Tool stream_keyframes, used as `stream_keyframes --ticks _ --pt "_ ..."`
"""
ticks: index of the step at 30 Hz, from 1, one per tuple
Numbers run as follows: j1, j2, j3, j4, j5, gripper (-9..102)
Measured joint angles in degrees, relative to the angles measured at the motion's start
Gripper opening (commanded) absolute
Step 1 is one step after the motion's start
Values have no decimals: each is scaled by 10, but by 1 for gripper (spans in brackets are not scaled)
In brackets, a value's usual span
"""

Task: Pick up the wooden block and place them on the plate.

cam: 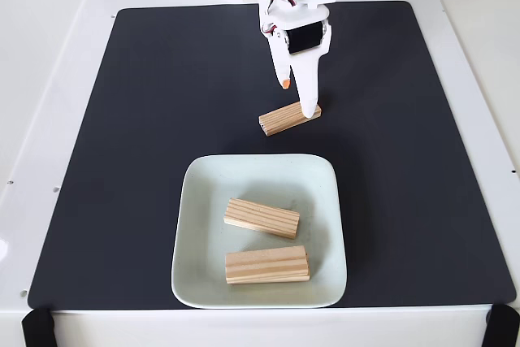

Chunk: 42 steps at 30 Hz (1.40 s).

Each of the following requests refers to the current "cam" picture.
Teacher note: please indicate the pale green square plate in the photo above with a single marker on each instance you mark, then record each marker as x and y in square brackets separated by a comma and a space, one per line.
[203, 184]

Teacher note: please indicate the black table mat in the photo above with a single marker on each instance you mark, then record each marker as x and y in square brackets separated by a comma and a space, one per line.
[122, 160]

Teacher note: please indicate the black corner bracket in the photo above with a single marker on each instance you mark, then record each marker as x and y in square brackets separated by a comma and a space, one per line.
[38, 328]
[503, 326]

